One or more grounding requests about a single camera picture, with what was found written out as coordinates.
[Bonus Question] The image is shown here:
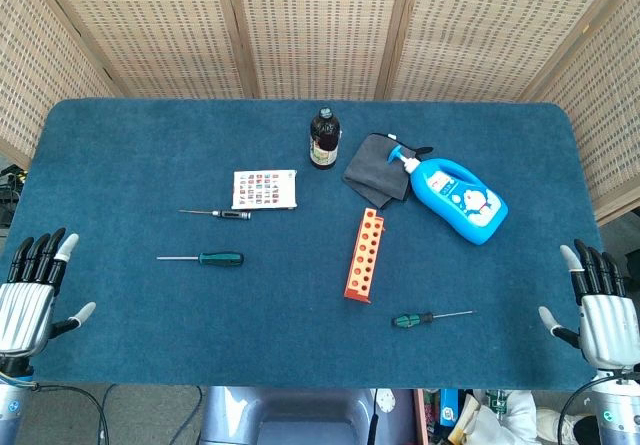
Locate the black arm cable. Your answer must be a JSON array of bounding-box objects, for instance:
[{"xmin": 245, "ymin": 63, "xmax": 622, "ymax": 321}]
[
  {"xmin": 557, "ymin": 372, "xmax": 624, "ymax": 445},
  {"xmin": 29, "ymin": 382, "xmax": 111, "ymax": 445}
]

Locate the black equipment with wires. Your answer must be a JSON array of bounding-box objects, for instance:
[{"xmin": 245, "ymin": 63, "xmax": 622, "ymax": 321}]
[{"xmin": 0, "ymin": 163, "xmax": 26, "ymax": 227}]

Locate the large green-black screwdriver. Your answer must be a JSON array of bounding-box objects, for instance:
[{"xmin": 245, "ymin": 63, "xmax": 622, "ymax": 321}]
[{"xmin": 156, "ymin": 250, "xmax": 245, "ymax": 268}]

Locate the white plastic bag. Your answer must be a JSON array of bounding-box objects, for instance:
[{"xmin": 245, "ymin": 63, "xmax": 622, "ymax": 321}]
[{"xmin": 459, "ymin": 389, "xmax": 544, "ymax": 445}]

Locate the blue carpet table cover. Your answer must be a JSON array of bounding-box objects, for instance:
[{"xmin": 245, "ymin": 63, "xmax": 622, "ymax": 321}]
[{"xmin": 9, "ymin": 98, "xmax": 634, "ymax": 391}]

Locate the woven bamboo folding screen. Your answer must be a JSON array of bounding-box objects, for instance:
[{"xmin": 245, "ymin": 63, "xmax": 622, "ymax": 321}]
[{"xmin": 0, "ymin": 0, "xmax": 640, "ymax": 226}]

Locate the blue detergent pump bottle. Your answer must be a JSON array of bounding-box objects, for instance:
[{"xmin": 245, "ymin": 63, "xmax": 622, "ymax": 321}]
[{"xmin": 388, "ymin": 144, "xmax": 510, "ymax": 247}]

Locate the grey-blue robot torso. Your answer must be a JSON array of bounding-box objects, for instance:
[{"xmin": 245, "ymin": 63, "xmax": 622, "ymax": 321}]
[{"xmin": 199, "ymin": 386, "xmax": 416, "ymax": 445}]

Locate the blue and white carton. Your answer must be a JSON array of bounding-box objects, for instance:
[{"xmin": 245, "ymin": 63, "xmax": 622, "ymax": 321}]
[{"xmin": 439, "ymin": 388, "xmax": 463, "ymax": 426}]

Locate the grey folded cloth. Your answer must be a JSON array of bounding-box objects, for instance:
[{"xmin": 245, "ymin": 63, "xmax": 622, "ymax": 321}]
[{"xmin": 341, "ymin": 133, "xmax": 434, "ymax": 210}]

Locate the small green-black screwdriver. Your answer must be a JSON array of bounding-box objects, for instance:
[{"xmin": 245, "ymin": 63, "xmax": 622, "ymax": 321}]
[{"xmin": 391, "ymin": 309, "xmax": 477, "ymax": 329}]

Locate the thin blue floor cable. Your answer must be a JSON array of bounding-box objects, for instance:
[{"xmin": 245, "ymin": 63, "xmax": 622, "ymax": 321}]
[{"xmin": 169, "ymin": 386, "xmax": 204, "ymax": 445}]

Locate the black precision screwdriver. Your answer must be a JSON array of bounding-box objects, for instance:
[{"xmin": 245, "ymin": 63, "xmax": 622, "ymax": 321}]
[{"xmin": 178, "ymin": 208, "xmax": 253, "ymax": 221}]

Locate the white book with picture grid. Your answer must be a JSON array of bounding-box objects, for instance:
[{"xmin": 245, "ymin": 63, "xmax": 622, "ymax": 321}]
[{"xmin": 231, "ymin": 168, "xmax": 300, "ymax": 212}]

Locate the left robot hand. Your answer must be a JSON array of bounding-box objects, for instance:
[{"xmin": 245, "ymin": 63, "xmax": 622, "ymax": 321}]
[{"xmin": 0, "ymin": 227, "xmax": 97, "ymax": 360}]

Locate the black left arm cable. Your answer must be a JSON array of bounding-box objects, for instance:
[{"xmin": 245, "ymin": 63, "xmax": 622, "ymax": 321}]
[{"xmin": 29, "ymin": 382, "xmax": 111, "ymax": 445}]

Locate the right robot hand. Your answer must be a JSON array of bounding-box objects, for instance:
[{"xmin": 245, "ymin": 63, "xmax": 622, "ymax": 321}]
[{"xmin": 538, "ymin": 238, "xmax": 640, "ymax": 369}]

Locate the dark brown labelled bottle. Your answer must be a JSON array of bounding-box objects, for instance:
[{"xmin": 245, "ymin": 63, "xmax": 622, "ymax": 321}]
[{"xmin": 308, "ymin": 107, "xmax": 342, "ymax": 171}]

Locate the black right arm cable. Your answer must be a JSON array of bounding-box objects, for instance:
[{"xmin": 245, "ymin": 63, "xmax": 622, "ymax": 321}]
[{"xmin": 557, "ymin": 372, "xmax": 624, "ymax": 445}]

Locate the orange tool rack with holes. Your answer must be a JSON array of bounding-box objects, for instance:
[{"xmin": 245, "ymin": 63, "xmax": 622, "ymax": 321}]
[{"xmin": 343, "ymin": 207, "xmax": 386, "ymax": 305}]

